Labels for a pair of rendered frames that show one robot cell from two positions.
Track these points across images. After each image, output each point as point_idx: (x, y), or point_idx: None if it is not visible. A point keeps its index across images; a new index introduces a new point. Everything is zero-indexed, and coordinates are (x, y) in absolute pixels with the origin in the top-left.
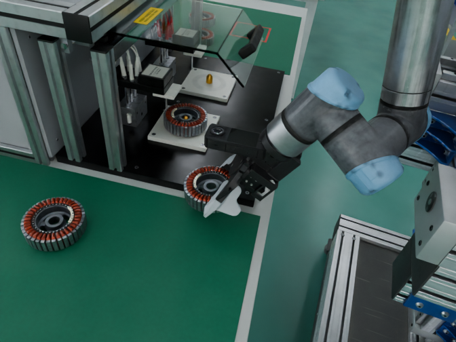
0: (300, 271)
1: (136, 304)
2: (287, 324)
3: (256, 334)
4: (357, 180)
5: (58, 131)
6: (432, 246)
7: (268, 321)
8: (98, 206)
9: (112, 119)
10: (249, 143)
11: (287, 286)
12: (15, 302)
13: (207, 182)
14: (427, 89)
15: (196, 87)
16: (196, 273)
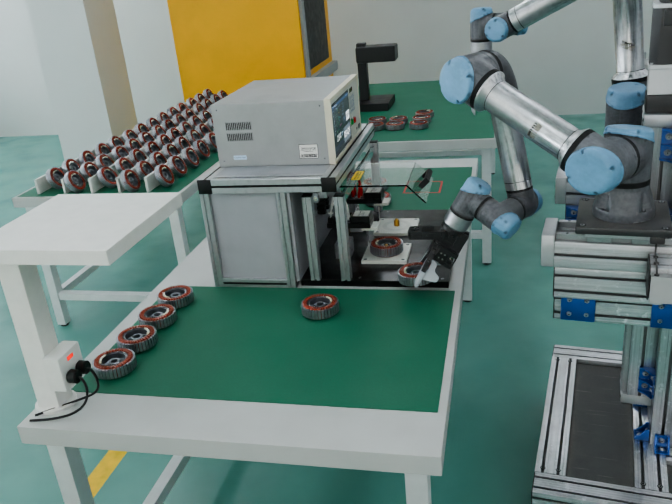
0: (527, 416)
1: (384, 331)
2: (518, 457)
3: (487, 469)
4: (496, 229)
5: (301, 262)
6: (544, 254)
7: (498, 458)
8: (341, 300)
9: (345, 239)
10: (435, 230)
11: (513, 429)
12: (314, 338)
13: (413, 271)
14: (526, 178)
15: (387, 229)
16: (417, 317)
